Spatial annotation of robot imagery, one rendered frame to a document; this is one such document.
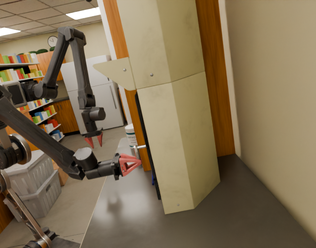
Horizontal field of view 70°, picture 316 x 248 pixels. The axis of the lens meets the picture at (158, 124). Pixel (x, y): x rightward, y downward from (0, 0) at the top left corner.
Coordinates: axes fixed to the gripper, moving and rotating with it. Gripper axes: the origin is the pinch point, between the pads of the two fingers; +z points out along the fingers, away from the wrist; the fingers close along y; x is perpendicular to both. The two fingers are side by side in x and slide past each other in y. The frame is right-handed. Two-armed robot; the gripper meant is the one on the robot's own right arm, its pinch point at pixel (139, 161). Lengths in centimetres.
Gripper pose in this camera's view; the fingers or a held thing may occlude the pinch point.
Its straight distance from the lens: 84.1
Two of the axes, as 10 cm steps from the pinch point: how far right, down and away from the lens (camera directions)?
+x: 2.1, 9.4, 2.8
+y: -0.3, -2.8, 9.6
